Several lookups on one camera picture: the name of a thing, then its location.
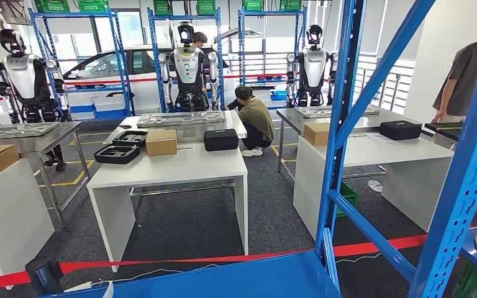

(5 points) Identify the white car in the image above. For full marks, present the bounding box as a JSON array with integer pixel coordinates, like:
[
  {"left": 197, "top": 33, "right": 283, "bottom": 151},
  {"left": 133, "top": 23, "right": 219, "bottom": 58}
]
[{"left": 62, "top": 27, "right": 264, "bottom": 114}]

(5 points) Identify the person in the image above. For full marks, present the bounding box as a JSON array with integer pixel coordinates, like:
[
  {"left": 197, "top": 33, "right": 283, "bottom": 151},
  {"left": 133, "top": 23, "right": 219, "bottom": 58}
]
[
  {"left": 192, "top": 31, "right": 219, "bottom": 56},
  {"left": 432, "top": 30, "right": 477, "bottom": 124},
  {"left": 226, "top": 85, "right": 275, "bottom": 158}
]

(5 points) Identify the red barrier tape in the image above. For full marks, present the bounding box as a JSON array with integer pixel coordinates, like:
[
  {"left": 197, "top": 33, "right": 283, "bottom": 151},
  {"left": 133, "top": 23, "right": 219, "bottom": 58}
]
[
  {"left": 0, "top": 220, "right": 477, "bottom": 293},
  {"left": 63, "top": 73, "right": 334, "bottom": 85}
]

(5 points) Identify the silver black humanoid robot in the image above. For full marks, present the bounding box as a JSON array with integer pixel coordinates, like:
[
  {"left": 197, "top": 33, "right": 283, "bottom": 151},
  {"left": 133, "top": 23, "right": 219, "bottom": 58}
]
[
  {"left": 158, "top": 21, "right": 219, "bottom": 112},
  {"left": 0, "top": 29, "right": 71, "bottom": 124},
  {"left": 286, "top": 24, "right": 340, "bottom": 108}
]

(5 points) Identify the black stanchion post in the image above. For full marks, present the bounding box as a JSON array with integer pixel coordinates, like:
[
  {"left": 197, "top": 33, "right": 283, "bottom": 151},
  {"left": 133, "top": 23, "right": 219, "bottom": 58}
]
[{"left": 25, "top": 255, "right": 65, "bottom": 297}]

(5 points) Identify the large blue bin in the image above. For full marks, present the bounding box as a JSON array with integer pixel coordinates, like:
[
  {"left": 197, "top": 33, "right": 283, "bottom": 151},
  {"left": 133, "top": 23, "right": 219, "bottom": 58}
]
[{"left": 70, "top": 104, "right": 132, "bottom": 121}]

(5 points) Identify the white floor cable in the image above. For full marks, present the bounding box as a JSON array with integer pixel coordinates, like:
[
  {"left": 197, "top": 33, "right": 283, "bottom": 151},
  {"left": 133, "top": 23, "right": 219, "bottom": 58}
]
[{"left": 63, "top": 253, "right": 383, "bottom": 294}]

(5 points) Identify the black zip case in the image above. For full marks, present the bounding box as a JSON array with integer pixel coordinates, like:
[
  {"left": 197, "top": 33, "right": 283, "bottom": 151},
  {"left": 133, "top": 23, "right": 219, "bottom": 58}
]
[
  {"left": 204, "top": 129, "right": 239, "bottom": 152},
  {"left": 378, "top": 120, "right": 422, "bottom": 141}
]

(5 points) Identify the white table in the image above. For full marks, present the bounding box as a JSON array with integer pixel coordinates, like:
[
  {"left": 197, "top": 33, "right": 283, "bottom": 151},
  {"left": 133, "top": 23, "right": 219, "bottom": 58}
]
[
  {"left": 0, "top": 158, "right": 55, "bottom": 277},
  {"left": 293, "top": 133, "right": 455, "bottom": 240},
  {"left": 87, "top": 142, "right": 250, "bottom": 273}
]

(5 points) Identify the black foam tray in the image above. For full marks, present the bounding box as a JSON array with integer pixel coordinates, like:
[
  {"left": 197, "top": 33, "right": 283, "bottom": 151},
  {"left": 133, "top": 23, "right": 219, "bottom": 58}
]
[
  {"left": 112, "top": 130, "right": 149, "bottom": 148},
  {"left": 94, "top": 143, "right": 142, "bottom": 165}
]

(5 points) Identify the grey metal parts tray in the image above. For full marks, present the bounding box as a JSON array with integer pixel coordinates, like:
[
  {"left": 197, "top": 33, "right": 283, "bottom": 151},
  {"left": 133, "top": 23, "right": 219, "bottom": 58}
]
[
  {"left": 294, "top": 105, "right": 381, "bottom": 119},
  {"left": 136, "top": 111, "right": 225, "bottom": 127},
  {"left": 0, "top": 121, "right": 61, "bottom": 141}
]

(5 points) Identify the grey metal railing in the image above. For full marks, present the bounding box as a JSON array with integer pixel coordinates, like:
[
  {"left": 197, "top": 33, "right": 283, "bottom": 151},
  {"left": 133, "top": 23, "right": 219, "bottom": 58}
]
[{"left": 355, "top": 58, "right": 414, "bottom": 112}]

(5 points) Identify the steel table with dark top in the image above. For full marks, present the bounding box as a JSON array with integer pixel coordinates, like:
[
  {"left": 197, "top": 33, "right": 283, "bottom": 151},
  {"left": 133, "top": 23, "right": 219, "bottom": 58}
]
[{"left": 424, "top": 121, "right": 466, "bottom": 151}]

